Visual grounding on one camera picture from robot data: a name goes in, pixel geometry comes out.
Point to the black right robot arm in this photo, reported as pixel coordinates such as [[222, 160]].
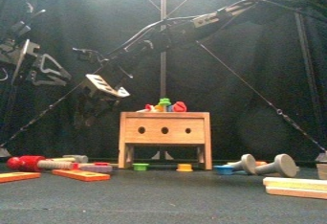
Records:
[[213, 17]]

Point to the yellow toy nut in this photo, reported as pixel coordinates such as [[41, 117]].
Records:
[[158, 108]]

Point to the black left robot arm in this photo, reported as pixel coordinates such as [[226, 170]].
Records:
[[21, 28]]

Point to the purple toy gear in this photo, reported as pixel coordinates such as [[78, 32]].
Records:
[[95, 168]]

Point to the long orange strip with holes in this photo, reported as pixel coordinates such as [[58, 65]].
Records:
[[81, 175], [17, 177]]

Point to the short light wooden strip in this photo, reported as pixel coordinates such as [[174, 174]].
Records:
[[322, 171]]

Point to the metal frame pole foot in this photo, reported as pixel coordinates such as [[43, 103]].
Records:
[[163, 156]]

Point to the metal frame corner bracket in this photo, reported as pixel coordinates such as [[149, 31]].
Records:
[[5, 152], [322, 157]]

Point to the orange toy gear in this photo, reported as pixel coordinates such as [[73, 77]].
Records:
[[185, 168]]

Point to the small red toy screw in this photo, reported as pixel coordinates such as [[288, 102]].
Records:
[[150, 107]]

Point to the green toy bolt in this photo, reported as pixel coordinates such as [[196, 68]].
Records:
[[165, 101]]

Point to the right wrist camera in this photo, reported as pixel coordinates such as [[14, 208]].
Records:
[[90, 55]]

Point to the red-headed wooden toy bolt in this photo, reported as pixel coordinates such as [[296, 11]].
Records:
[[27, 163]]

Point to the pale wooden strip with holes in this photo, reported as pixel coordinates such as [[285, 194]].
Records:
[[294, 188]]

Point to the grey wooden toy bolt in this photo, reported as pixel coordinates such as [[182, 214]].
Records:
[[284, 166], [248, 164]]

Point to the blue toy gear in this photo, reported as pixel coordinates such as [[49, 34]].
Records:
[[224, 170]]

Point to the red toy gear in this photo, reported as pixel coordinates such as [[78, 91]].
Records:
[[102, 163]]

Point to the blue toy nut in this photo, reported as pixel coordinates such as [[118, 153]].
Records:
[[170, 108]]

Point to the plain wooden block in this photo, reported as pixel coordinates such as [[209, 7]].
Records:
[[114, 165]]

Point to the wooden toy workbench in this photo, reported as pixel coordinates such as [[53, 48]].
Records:
[[170, 138]]

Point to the green toy gear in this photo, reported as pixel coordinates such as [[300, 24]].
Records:
[[141, 167]]

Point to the vertical metal frame pole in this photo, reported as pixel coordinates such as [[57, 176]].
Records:
[[163, 74]]

